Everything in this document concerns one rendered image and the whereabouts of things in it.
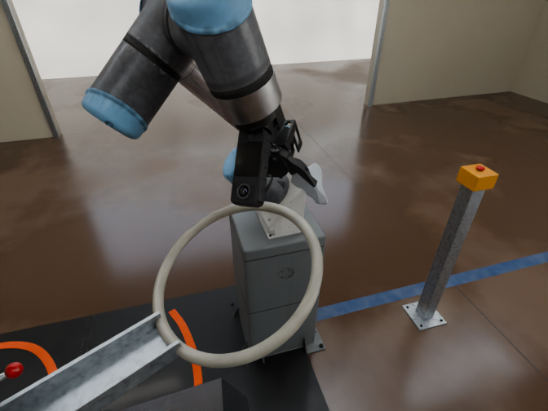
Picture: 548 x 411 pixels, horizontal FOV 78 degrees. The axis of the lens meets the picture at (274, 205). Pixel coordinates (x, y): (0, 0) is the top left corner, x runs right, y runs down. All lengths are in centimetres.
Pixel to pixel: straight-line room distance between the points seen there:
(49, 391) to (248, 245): 88
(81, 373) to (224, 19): 84
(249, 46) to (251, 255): 119
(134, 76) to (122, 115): 5
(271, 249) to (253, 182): 106
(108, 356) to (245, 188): 64
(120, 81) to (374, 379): 197
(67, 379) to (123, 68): 72
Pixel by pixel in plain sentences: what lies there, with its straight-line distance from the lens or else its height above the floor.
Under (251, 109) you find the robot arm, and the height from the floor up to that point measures 171.
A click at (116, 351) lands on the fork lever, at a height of 108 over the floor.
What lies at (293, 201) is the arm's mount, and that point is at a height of 103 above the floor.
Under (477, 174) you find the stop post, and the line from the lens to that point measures 186.
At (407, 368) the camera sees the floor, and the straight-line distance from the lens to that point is 227.
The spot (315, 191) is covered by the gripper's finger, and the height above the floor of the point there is 156.
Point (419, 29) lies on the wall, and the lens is 646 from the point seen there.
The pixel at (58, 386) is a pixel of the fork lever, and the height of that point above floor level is 108.
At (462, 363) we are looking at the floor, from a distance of 241.
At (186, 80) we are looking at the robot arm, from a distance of 115.
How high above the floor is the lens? 185
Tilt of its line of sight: 34 degrees down
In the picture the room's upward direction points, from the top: straight up
